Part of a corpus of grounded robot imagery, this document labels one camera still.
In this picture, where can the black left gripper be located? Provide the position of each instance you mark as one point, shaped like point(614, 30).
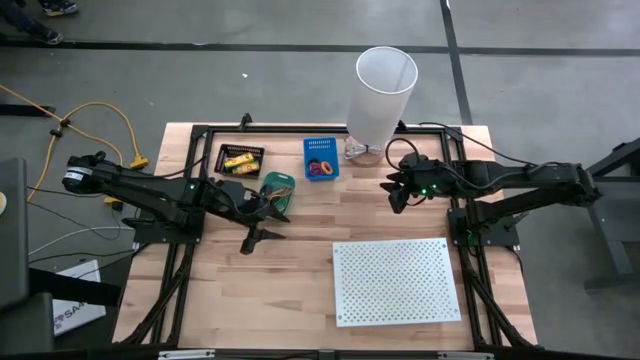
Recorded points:
point(245, 202)

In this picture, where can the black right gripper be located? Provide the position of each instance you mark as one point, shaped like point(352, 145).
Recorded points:
point(425, 180)

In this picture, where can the yellow-green loop band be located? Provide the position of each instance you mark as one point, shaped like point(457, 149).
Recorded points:
point(282, 200)

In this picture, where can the orange loop band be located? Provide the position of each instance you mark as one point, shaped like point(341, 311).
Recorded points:
point(286, 190)

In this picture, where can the teal plastic bin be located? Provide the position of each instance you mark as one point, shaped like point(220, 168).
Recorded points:
point(280, 177)

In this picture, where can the yellow green crayon box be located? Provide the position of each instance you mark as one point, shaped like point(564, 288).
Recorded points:
point(246, 168)
point(239, 160)

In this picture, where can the purple coil wristband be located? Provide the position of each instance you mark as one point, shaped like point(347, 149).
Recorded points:
point(314, 170)

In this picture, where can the yellow coil wristband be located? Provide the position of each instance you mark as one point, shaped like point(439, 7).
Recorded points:
point(326, 167)

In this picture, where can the black slotted plastic basket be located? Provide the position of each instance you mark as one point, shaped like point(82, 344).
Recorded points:
point(239, 146)

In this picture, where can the white perforated metal shelf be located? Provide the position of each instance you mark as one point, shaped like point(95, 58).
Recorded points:
point(395, 282)

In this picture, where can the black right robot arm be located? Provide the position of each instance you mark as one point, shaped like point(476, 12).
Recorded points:
point(525, 180)

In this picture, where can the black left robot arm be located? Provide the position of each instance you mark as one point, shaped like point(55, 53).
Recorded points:
point(150, 192)

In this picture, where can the blue slotted plastic basket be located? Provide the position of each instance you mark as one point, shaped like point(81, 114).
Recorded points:
point(320, 145)

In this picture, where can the white printed paper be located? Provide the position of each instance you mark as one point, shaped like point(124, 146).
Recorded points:
point(80, 315)

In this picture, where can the black side table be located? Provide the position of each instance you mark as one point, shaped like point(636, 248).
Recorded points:
point(610, 200)

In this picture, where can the black floor bar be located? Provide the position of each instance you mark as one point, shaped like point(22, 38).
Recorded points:
point(25, 110)

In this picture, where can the person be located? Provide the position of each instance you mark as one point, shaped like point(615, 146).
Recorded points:
point(47, 35)

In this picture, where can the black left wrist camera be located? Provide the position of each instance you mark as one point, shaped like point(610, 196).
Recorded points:
point(248, 245)

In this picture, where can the black aluminium table frame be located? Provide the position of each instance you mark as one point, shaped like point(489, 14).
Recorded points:
point(300, 129)

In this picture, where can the silver bracket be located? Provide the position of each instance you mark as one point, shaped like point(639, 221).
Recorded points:
point(465, 355)
point(185, 354)

